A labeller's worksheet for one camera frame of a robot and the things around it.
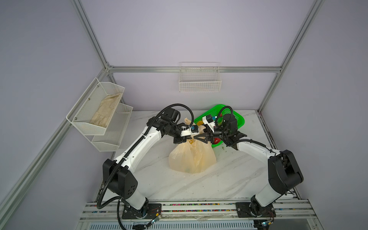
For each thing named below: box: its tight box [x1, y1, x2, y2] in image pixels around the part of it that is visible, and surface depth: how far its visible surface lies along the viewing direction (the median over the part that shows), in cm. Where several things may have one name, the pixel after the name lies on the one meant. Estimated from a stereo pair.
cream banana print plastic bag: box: [168, 117, 217, 174], surface depth 80 cm
